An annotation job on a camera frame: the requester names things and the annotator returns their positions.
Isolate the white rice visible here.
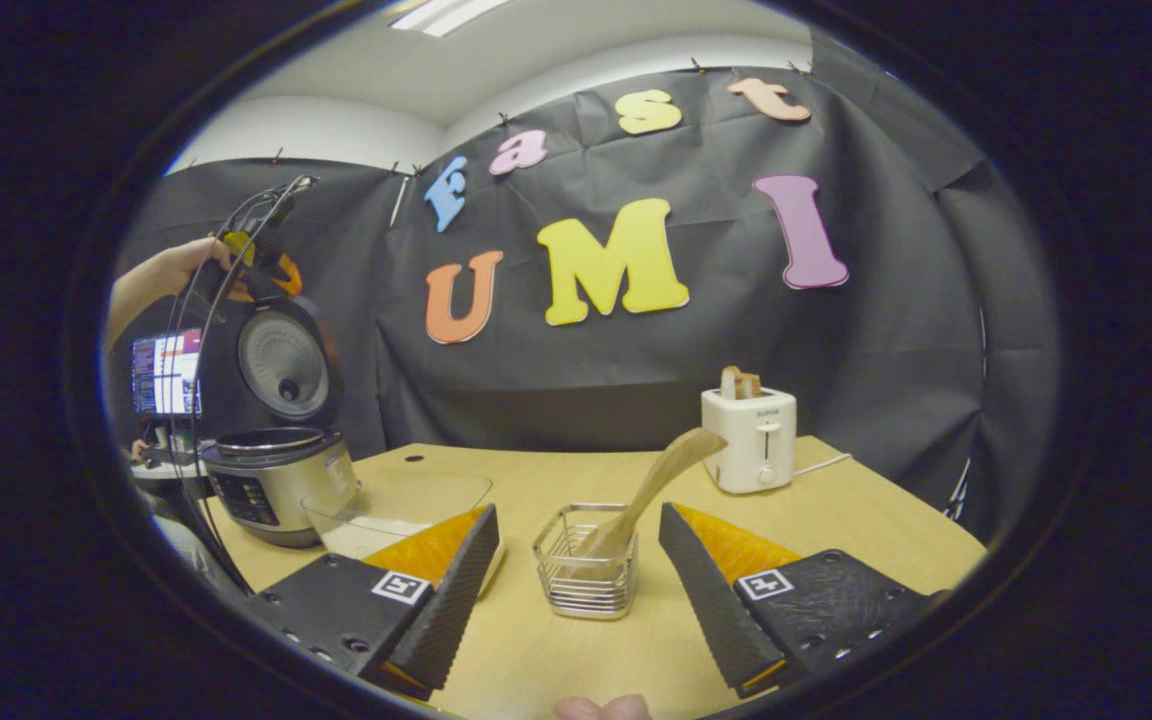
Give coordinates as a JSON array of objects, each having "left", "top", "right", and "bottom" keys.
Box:
[{"left": 321, "top": 518, "right": 397, "bottom": 559}]

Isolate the silver black rice cooker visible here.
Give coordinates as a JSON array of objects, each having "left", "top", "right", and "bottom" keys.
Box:
[{"left": 198, "top": 297, "right": 361, "bottom": 549}]

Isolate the metal wire chopstick holder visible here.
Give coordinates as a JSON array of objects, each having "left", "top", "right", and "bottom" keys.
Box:
[{"left": 533, "top": 503, "right": 639, "bottom": 621}]

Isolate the white toaster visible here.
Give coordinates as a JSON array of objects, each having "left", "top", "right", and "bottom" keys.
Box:
[{"left": 701, "top": 387, "right": 799, "bottom": 495}]

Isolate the black backdrop cloth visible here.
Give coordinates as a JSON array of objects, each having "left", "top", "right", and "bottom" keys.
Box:
[{"left": 121, "top": 35, "right": 1062, "bottom": 541}]

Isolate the computer monitor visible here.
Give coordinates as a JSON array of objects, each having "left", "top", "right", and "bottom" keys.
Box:
[{"left": 131, "top": 328, "right": 205, "bottom": 417}]

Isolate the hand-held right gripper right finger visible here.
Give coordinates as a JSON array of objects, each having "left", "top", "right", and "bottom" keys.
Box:
[{"left": 658, "top": 502, "right": 947, "bottom": 699}]

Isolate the clear plastic container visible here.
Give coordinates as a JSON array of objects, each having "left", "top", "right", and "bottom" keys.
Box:
[{"left": 301, "top": 470, "right": 507, "bottom": 599}]

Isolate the black cable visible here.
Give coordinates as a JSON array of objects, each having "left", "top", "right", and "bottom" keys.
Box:
[{"left": 168, "top": 178, "right": 319, "bottom": 593}]

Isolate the wooden spoon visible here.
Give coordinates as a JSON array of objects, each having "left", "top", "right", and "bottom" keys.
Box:
[{"left": 576, "top": 428, "right": 729, "bottom": 561}]

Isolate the white side desk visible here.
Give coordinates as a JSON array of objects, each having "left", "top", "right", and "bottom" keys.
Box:
[{"left": 131, "top": 455, "right": 214, "bottom": 483}]

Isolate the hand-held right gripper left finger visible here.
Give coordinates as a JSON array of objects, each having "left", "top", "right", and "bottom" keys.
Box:
[{"left": 241, "top": 503, "right": 502, "bottom": 701}]

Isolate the ceiling light panel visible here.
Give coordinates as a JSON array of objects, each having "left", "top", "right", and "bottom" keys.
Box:
[{"left": 388, "top": 0, "right": 517, "bottom": 39}]

